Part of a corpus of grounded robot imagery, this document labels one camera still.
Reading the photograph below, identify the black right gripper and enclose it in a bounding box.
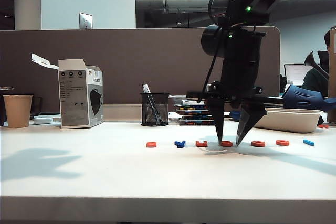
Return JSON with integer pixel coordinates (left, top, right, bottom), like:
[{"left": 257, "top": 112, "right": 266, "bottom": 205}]
[{"left": 186, "top": 60, "right": 287, "bottom": 146}]

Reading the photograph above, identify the letter magnet set case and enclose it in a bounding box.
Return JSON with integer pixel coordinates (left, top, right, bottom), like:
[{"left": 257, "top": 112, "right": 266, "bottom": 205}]
[
  {"left": 175, "top": 105, "right": 211, "bottom": 112},
  {"left": 176, "top": 110, "right": 212, "bottom": 116},
  {"left": 178, "top": 120, "right": 216, "bottom": 126},
  {"left": 180, "top": 115, "right": 215, "bottom": 121}
]

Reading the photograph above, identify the clear plastic case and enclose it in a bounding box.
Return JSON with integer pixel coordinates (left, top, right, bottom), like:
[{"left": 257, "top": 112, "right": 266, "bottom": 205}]
[{"left": 169, "top": 94, "right": 211, "bottom": 108}]

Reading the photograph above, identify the beige pulp tray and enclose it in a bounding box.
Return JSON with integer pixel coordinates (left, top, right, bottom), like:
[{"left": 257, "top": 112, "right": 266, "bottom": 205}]
[{"left": 254, "top": 107, "right": 324, "bottom": 134}]

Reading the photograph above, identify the navy blue foam clog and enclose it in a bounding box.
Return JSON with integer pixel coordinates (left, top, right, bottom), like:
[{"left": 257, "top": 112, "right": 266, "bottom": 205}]
[{"left": 282, "top": 84, "right": 336, "bottom": 113}]

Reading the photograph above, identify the computer monitor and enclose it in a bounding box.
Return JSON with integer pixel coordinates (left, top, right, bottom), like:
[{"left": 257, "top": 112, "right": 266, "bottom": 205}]
[{"left": 284, "top": 63, "right": 313, "bottom": 87}]

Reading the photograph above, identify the black mesh pen holder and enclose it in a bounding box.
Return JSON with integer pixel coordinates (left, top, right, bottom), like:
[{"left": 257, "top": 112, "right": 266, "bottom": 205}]
[{"left": 140, "top": 92, "right": 169, "bottom": 127}]

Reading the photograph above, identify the person in dark green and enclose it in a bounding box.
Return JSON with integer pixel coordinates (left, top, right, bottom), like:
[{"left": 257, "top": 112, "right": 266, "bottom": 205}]
[{"left": 301, "top": 29, "right": 331, "bottom": 96}]

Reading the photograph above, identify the black desk lamp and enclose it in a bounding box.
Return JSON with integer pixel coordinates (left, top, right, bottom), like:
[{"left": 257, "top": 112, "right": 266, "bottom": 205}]
[{"left": 304, "top": 51, "right": 329, "bottom": 80}]

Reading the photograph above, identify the brown cardboard box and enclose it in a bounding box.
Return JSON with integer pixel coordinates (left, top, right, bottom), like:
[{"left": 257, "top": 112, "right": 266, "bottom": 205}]
[{"left": 327, "top": 28, "right": 336, "bottom": 124}]

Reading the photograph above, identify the brown desk divider panel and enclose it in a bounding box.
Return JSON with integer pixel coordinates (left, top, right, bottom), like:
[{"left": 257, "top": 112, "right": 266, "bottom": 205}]
[{"left": 0, "top": 26, "right": 281, "bottom": 114}]

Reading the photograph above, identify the white grey face mask box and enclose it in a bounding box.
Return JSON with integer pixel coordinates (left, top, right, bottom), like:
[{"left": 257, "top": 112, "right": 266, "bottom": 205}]
[{"left": 31, "top": 53, "right": 104, "bottom": 129}]

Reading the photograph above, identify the small white device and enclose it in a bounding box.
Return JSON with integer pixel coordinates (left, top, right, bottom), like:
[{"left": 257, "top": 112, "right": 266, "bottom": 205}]
[{"left": 33, "top": 116, "right": 54, "bottom": 125}]

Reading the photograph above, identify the brown paper cup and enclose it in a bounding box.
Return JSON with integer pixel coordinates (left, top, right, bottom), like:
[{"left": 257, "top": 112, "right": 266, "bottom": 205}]
[{"left": 3, "top": 94, "right": 34, "bottom": 129}]

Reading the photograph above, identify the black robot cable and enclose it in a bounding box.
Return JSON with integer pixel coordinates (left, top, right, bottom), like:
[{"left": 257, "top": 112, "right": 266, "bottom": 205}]
[{"left": 197, "top": 0, "right": 233, "bottom": 103}]

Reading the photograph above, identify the silver wall switch plate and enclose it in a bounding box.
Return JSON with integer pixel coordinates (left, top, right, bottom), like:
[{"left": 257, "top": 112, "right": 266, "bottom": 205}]
[{"left": 79, "top": 12, "right": 93, "bottom": 29}]

